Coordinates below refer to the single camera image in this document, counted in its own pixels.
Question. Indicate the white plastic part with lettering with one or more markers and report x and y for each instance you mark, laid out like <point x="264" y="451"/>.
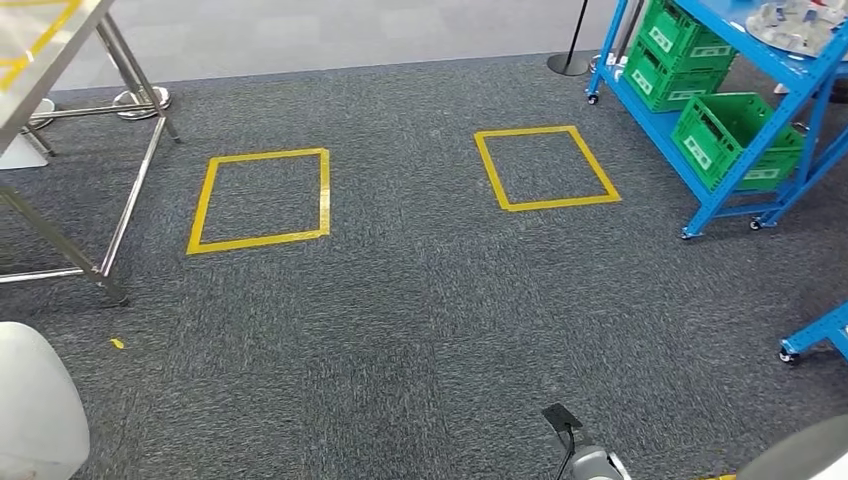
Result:
<point x="40" y="411"/>

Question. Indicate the grey robot right shoulder shell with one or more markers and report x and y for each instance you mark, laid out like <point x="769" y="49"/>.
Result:
<point x="802" y="457"/>

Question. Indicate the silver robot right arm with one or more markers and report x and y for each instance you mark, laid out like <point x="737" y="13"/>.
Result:
<point x="590" y="464"/>

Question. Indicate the grey metal part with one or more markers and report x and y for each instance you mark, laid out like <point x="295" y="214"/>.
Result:
<point x="795" y="26"/>

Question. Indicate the stainless steel workbench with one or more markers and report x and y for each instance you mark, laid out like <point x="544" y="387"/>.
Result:
<point x="13" y="112"/>

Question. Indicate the yellow floor tape square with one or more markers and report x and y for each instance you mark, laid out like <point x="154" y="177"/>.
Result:
<point x="530" y="130"/>
<point x="258" y="156"/>

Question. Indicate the open green plastic crate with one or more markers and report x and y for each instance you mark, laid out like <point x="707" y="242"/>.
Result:
<point x="702" y="142"/>

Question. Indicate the chrome stool base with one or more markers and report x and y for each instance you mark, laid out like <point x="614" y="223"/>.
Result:
<point x="40" y="119"/>
<point x="142" y="104"/>

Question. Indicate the small yellow tape scrap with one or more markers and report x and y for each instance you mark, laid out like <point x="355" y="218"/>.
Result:
<point x="117" y="343"/>

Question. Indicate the black barrier post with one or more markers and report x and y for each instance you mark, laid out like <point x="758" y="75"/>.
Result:
<point x="568" y="64"/>

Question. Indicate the yellow tape frame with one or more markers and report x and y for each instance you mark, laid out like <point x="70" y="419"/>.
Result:
<point x="40" y="46"/>

